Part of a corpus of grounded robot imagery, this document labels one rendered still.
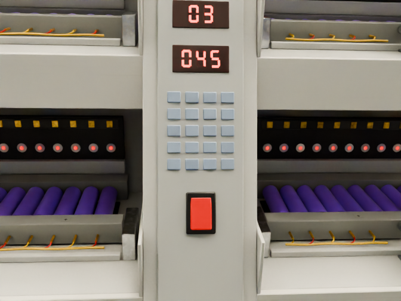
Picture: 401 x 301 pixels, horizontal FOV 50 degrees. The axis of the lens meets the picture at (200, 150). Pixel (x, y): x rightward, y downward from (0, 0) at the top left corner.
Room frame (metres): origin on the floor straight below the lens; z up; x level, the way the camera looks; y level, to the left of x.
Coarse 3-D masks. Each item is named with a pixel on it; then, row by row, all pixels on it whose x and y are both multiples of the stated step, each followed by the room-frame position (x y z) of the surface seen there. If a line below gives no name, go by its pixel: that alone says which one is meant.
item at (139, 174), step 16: (128, 0) 0.55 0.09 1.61; (0, 112) 0.53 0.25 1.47; (16, 112) 0.54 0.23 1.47; (32, 112) 0.54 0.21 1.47; (48, 112) 0.54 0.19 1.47; (64, 112) 0.54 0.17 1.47; (80, 112) 0.54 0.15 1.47; (96, 112) 0.54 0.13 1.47; (112, 112) 0.54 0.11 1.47; (128, 112) 0.55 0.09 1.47; (272, 112) 0.56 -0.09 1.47; (288, 112) 0.56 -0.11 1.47; (304, 112) 0.56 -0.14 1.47; (320, 112) 0.56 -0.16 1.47; (336, 112) 0.57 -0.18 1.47; (352, 112) 0.57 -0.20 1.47; (368, 112) 0.57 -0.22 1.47; (384, 112) 0.57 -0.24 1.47; (400, 112) 0.57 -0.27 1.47; (128, 128) 0.55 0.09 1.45; (128, 144) 0.55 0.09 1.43; (128, 160) 0.55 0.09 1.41
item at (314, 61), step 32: (288, 0) 0.53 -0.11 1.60; (320, 0) 0.53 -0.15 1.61; (352, 0) 0.54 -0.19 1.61; (384, 0) 0.54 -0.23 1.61; (288, 32) 0.43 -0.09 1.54; (320, 32) 0.43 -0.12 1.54; (352, 32) 0.43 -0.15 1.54; (384, 32) 0.43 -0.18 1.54; (288, 64) 0.36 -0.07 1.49; (320, 64) 0.36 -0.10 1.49; (352, 64) 0.36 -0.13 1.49; (384, 64) 0.37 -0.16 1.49; (288, 96) 0.37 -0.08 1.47; (320, 96) 0.37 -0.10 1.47; (352, 96) 0.37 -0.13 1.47; (384, 96) 0.38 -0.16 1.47
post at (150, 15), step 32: (256, 0) 0.36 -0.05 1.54; (256, 32) 0.36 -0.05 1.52; (256, 64) 0.36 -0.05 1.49; (256, 96) 0.36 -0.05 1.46; (256, 128) 0.36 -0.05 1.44; (256, 160) 0.36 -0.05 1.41; (256, 192) 0.36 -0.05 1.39; (256, 224) 0.36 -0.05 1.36; (256, 256) 0.36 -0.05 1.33; (256, 288) 0.36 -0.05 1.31
